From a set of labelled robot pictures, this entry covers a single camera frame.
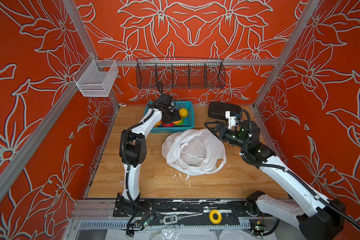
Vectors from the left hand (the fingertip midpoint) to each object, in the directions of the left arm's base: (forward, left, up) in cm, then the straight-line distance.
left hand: (177, 117), depth 94 cm
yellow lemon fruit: (+12, -4, -9) cm, 15 cm away
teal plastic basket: (+9, -8, -15) cm, 19 cm away
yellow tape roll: (-51, -19, -13) cm, 56 cm away
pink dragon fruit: (-2, +5, -7) cm, 9 cm away
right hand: (-20, -14, +16) cm, 29 cm away
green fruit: (+3, -2, -11) cm, 11 cm away
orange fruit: (0, +13, -7) cm, 15 cm away
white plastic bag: (-16, -12, -15) cm, 25 cm away
